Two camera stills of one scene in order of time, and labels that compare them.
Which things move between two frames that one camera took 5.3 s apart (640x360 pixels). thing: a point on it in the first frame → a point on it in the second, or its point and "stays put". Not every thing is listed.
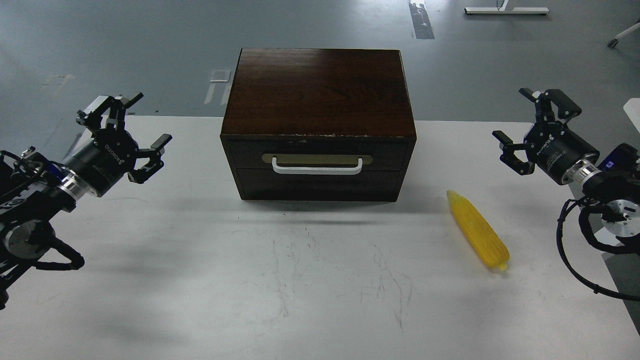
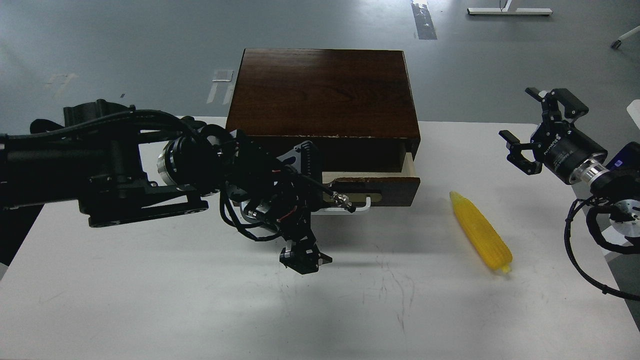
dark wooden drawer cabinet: x=319 y=125 stays put
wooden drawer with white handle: x=317 y=154 → x=354 y=193
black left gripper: x=113 y=152 → x=283 y=192
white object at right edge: x=632 y=108 stays put
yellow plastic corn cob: x=489 y=245 stays put
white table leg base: x=501 y=10 stays put
